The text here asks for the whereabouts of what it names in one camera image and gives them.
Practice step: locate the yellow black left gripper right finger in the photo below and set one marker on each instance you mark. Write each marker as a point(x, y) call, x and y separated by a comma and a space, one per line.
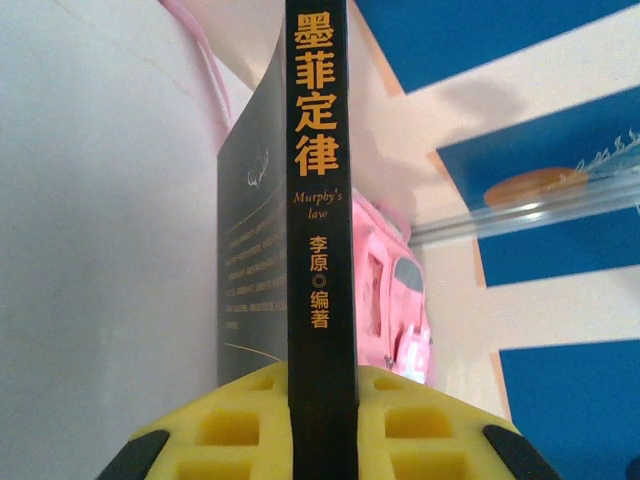
point(425, 430)

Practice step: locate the aluminium corner post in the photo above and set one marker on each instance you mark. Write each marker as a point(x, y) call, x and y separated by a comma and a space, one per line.
point(550, 210)

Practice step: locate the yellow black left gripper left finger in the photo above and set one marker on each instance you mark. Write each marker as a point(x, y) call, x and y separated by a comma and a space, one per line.
point(225, 430)

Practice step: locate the black book orange title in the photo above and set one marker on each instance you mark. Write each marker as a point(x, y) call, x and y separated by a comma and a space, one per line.
point(320, 250)

